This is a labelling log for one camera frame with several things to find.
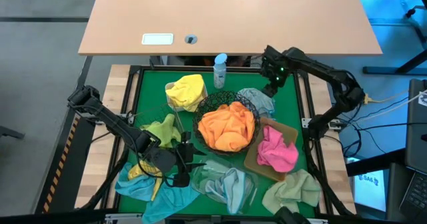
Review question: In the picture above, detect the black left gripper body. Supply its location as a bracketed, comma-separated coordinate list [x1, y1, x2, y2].
[171, 132, 194, 188]

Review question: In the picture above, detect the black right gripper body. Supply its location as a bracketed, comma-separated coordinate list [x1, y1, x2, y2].
[260, 45, 293, 87]

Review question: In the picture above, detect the lime green microfiber towel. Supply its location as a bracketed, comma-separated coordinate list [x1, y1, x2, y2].
[139, 113, 183, 149]

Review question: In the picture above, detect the light blue microfiber towel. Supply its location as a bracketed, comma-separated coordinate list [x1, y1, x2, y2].
[222, 167, 250, 215]

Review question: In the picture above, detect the pale green microfiber towel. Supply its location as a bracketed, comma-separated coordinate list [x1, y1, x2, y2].
[262, 169, 322, 215]

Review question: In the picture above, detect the light blue spray bottle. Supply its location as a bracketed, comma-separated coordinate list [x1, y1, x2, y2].
[212, 53, 228, 90]

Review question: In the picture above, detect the tan plastic tray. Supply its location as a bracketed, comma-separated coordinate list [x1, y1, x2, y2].
[243, 116, 300, 182]

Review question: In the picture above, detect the clear plastic tray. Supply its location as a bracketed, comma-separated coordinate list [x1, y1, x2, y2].
[190, 159, 260, 215]

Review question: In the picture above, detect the light wooden desk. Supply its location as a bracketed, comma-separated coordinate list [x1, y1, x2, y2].
[77, 0, 384, 57]

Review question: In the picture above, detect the white plastic bin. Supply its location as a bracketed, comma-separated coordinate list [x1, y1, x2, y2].
[164, 81, 209, 113]

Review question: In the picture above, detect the green table mat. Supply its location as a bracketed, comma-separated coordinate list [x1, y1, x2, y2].
[118, 70, 316, 218]

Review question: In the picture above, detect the black desk foot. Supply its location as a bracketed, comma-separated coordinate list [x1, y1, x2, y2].
[362, 49, 427, 77]

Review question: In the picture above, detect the white rectangular desk plate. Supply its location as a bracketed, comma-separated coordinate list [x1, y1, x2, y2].
[141, 33, 175, 46]

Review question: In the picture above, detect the black yellow hazard strip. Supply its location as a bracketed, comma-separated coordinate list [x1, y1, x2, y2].
[42, 130, 75, 214]

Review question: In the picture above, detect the white box with blue print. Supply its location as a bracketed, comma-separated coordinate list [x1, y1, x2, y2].
[352, 169, 388, 212]

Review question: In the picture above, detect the grey office chair base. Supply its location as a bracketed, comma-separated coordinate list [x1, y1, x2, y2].
[405, 4, 427, 43]

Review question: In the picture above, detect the black equipment case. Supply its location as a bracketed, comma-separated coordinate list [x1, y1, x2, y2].
[404, 79, 427, 175]

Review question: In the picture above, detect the grey furniture leg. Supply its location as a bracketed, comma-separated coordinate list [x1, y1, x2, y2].
[0, 125, 25, 141]

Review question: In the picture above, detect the black keyboard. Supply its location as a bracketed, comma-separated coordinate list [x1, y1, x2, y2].
[399, 172, 427, 220]

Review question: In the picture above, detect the round black wire basket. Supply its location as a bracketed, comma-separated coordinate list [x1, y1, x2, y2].
[192, 90, 261, 157]

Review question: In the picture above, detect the rectangular copper wire basket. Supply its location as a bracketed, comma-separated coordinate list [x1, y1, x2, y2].
[128, 102, 193, 177]

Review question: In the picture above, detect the thick black cable loom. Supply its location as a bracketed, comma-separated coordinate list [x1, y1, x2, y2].
[79, 143, 131, 210]
[306, 143, 354, 217]

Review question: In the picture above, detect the black aluminium table frame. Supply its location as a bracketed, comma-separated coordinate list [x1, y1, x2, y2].
[99, 65, 336, 220]

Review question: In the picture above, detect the blue cable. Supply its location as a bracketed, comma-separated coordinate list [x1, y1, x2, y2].
[343, 135, 363, 160]

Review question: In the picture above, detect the pale yellow cable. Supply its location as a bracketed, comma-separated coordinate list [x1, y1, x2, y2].
[370, 90, 410, 104]

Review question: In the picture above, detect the white cable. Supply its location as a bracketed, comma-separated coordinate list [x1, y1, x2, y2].
[365, 90, 427, 118]

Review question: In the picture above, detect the thin black cable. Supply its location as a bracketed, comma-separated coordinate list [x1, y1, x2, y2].
[353, 121, 427, 129]

